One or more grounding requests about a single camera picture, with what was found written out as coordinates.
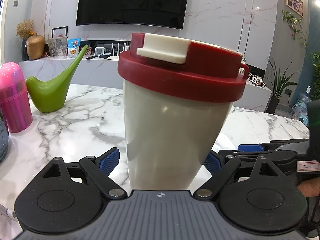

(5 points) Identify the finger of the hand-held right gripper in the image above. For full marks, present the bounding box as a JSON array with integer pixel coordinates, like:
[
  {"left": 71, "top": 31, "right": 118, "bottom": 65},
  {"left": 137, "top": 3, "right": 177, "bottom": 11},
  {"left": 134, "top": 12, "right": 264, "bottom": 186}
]
[
  {"left": 218, "top": 149, "right": 299, "bottom": 173},
  {"left": 237, "top": 139, "right": 310, "bottom": 155}
]

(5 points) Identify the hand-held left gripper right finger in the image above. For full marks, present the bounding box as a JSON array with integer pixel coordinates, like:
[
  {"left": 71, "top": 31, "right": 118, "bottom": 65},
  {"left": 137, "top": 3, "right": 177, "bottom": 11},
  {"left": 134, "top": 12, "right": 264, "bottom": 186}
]
[{"left": 194, "top": 152, "right": 284, "bottom": 198}]

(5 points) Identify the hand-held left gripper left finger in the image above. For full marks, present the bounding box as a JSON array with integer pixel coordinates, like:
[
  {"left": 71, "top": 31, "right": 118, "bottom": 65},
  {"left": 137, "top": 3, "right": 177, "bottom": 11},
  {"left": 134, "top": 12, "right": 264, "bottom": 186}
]
[{"left": 41, "top": 147, "right": 127, "bottom": 198}]

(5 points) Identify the white cup with red lid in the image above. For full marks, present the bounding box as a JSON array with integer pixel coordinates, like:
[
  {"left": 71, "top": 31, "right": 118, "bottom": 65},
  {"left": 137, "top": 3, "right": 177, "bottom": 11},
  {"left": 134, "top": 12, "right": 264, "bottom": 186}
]
[{"left": 117, "top": 32, "right": 250, "bottom": 190}]

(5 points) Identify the pink lidded container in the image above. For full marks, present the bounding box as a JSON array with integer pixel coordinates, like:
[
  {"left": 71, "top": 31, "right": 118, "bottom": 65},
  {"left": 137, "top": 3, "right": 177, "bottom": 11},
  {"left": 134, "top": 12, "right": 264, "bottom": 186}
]
[{"left": 0, "top": 62, "right": 33, "bottom": 133}]

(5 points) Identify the person's right hand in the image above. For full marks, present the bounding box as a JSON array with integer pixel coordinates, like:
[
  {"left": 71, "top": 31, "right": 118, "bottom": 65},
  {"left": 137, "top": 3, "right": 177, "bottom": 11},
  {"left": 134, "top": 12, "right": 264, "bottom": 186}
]
[{"left": 298, "top": 179, "right": 320, "bottom": 197}]

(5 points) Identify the leafy green plant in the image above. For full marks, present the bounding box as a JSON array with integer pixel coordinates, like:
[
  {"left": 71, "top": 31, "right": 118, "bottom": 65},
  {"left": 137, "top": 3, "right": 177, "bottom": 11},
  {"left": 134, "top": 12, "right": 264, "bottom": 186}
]
[{"left": 310, "top": 52, "right": 320, "bottom": 101}]

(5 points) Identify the potted green plant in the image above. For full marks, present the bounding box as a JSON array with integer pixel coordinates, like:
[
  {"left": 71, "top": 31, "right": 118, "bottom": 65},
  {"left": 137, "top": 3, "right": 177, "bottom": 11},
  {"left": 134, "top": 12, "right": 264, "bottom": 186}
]
[{"left": 264, "top": 57, "right": 301, "bottom": 113}]

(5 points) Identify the cow print plush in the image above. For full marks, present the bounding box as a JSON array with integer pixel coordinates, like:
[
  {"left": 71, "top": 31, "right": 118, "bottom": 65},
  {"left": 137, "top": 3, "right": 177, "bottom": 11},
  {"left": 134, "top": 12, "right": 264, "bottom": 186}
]
[{"left": 246, "top": 72, "right": 267, "bottom": 87}]

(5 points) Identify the marble television console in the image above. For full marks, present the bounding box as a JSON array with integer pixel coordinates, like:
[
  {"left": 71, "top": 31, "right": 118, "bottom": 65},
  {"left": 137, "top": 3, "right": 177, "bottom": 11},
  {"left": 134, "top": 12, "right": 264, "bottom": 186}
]
[{"left": 19, "top": 39, "right": 273, "bottom": 113}]

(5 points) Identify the green watering can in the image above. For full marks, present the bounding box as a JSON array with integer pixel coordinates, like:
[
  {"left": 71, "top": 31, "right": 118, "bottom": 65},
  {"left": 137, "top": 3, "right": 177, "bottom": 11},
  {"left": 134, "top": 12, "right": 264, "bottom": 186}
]
[{"left": 25, "top": 44, "right": 88, "bottom": 113}]

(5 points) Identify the white router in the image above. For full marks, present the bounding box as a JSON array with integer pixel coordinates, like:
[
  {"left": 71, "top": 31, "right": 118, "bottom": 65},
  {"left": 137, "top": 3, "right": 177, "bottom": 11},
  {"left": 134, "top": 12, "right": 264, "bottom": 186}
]
[{"left": 106, "top": 42, "right": 131, "bottom": 61}]

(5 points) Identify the hanging vine plant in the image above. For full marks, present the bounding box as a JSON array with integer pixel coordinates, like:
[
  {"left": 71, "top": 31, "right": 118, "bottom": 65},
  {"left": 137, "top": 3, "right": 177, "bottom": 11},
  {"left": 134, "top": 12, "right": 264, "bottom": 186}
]
[{"left": 282, "top": 10, "right": 309, "bottom": 48}]

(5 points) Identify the blue snack packet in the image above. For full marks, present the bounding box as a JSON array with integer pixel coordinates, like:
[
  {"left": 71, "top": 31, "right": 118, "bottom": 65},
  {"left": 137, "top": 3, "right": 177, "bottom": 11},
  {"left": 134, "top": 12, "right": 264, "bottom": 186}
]
[{"left": 67, "top": 38, "right": 82, "bottom": 58}]

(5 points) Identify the grey printed packet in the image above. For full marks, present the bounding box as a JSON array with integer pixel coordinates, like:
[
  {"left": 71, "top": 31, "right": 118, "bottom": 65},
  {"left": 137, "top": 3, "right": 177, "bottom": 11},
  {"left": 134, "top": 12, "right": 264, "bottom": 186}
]
[{"left": 47, "top": 37, "right": 68, "bottom": 57}]

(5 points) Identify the gold acorn vase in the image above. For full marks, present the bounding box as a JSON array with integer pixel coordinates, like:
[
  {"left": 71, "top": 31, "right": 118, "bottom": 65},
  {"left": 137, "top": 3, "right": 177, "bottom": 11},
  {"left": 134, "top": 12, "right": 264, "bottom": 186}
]
[{"left": 26, "top": 35, "right": 46, "bottom": 60}]

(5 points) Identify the dark vase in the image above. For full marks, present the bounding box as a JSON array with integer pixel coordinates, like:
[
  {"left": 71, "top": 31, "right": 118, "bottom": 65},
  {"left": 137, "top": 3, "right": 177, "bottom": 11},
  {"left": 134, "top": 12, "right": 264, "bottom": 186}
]
[{"left": 21, "top": 39, "right": 30, "bottom": 61}]

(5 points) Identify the dried flower bunch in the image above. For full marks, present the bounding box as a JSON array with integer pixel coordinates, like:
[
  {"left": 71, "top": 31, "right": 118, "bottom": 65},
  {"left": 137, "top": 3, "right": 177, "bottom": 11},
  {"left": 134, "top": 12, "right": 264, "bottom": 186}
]
[{"left": 16, "top": 19, "right": 35, "bottom": 40}]

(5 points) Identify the black television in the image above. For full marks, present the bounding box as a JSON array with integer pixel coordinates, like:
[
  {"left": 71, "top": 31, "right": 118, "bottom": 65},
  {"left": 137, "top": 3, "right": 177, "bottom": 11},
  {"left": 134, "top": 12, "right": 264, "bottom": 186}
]
[{"left": 76, "top": 0, "right": 190, "bottom": 30}]

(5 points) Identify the wooden framed wall picture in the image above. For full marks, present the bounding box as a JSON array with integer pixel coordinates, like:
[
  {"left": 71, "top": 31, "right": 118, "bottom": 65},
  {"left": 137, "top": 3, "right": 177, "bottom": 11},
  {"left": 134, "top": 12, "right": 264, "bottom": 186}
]
[{"left": 285, "top": 0, "right": 304, "bottom": 18}]

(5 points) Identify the black picture frame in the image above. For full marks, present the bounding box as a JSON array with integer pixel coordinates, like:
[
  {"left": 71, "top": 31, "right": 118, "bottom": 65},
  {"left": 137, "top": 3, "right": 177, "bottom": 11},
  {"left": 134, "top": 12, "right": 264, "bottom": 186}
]
[{"left": 51, "top": 26, "right": 68, "bottom": 40}]

